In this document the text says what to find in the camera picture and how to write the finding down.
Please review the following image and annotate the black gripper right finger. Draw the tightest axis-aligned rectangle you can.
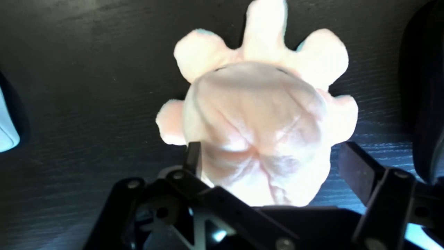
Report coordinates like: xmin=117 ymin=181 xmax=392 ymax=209
xmin=338 ymin=142 xmax=444 ymax=250

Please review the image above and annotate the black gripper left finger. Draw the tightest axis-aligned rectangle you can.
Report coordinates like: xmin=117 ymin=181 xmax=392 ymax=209
xmin=87 ymin=141 xmax=296 ymax=250

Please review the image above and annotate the pink octopus plush toy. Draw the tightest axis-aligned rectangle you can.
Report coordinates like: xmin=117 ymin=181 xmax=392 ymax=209
xmin=155 ymin=0 xmax=359 ymax=209

